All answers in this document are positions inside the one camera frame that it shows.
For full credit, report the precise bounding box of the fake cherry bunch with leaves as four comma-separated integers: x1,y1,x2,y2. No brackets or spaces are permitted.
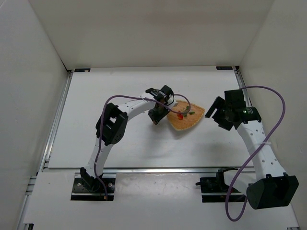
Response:
177,106,195,120

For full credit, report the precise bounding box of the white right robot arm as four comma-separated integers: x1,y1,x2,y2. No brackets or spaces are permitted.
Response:
205,89,299,209

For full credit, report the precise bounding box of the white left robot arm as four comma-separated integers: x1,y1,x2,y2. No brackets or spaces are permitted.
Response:
80,85,175,193

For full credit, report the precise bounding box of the woven bamboo fruit basket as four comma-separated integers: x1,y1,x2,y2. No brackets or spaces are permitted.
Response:
166,100,205,131

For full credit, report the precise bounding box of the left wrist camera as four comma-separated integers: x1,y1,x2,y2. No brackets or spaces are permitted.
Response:
166,94,176,107

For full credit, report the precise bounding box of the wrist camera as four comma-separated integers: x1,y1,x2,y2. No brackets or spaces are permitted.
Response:
224,89,246,109
166,94,176,107

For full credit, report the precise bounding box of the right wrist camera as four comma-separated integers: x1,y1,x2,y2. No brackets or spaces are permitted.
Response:
224,89,246,109

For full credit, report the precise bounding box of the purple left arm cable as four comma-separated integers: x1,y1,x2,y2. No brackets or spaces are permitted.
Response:
94,92,192,201

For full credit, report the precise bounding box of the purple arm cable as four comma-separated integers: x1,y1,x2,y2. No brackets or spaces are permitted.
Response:
225,85,287,221
94,92,192,201

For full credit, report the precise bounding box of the right aluminium frame rail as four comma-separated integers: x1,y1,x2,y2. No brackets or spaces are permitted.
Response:
234,66,255,106

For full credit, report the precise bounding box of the aluminium frame rail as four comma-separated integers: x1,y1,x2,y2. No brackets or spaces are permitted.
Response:
234,66,255,106
15,70,74,230
43,166,250,177

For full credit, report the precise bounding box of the black right corner bracket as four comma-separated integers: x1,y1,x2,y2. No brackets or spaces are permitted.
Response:
216,66,233,70

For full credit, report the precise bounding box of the black corner bracket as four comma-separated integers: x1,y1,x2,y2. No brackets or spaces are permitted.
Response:
216,66,233,70
74,68,91,72

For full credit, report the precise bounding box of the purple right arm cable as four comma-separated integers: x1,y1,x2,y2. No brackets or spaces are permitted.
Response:
225,85,287,221

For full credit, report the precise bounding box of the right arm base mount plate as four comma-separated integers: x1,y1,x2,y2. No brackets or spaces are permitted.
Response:
195,167,238,203

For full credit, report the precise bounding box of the black left corner bracket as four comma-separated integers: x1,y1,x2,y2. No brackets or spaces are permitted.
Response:
74,68,91,72

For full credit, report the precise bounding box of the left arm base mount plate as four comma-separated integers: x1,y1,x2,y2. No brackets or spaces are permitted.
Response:
71,173,116,202

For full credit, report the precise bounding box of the front aluminium frame rail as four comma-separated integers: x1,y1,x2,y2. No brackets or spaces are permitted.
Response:
43,166,250,177

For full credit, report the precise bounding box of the left aluminium frame rail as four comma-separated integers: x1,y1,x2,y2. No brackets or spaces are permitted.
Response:
15,70,74,230

